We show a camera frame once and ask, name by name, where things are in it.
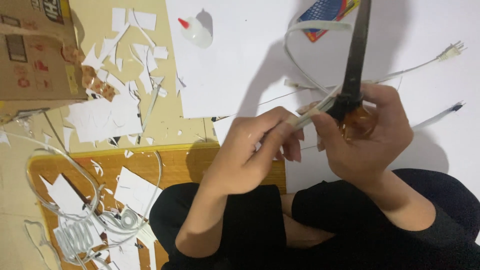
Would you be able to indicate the person's left hand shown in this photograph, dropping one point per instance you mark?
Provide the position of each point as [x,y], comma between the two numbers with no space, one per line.
[236,157]

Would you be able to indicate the person's right hand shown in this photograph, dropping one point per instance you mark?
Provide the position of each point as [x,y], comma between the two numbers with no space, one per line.
[375,146]

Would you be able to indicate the wooden board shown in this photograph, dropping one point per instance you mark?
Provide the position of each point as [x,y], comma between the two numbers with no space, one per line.
[176,165]

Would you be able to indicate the white strip with dark tip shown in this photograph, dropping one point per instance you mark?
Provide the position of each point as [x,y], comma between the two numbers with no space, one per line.
[435,118]

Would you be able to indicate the large white paper sheet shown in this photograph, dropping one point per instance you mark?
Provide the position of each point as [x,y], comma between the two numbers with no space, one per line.
[232,67]

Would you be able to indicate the person's legs in black shorts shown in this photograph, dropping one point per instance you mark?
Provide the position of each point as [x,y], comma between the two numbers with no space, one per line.
[337,228]

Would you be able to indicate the white paper cutoffs on board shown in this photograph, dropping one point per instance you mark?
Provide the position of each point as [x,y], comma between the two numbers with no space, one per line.
[133,191]

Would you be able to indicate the clear glue bottle red cap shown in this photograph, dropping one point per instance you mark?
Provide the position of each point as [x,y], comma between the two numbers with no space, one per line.
[197,33]

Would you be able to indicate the heap of white paper scraps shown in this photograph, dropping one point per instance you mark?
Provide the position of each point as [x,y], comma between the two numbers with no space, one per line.
[105,116]

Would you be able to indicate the blue and red package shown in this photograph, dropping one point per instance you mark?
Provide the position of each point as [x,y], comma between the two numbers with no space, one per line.
[322,11]

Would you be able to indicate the brown cardboard box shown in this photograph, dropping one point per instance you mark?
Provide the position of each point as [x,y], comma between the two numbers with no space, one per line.
[33,56]

